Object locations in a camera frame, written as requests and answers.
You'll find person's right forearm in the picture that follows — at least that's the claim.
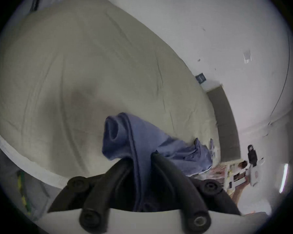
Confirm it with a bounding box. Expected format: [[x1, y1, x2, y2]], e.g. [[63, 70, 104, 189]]
[[230, 181, 250, 209]]

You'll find bed with beige sheet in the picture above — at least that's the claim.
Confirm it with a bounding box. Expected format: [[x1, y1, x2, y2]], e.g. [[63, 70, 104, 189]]
[[0, 0, 222, 190]]

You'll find grey padded headboard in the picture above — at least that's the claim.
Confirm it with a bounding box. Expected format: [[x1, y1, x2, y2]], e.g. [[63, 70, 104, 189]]
[[207, 85, 241, 163]]

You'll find blue garment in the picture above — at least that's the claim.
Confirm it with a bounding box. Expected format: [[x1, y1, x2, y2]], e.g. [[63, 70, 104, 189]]
[[102, 112, 214, 213]]

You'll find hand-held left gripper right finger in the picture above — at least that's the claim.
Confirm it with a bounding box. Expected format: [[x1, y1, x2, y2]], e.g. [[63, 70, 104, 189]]
[[150, 151, 241, 233]]

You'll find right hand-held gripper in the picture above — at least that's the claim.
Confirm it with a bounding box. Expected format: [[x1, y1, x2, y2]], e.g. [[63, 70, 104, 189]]
[[247, 144, 265, 188]]

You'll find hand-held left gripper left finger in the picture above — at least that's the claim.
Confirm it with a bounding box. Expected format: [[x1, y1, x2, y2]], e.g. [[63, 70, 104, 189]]
[[48, 158, 135, 229]]

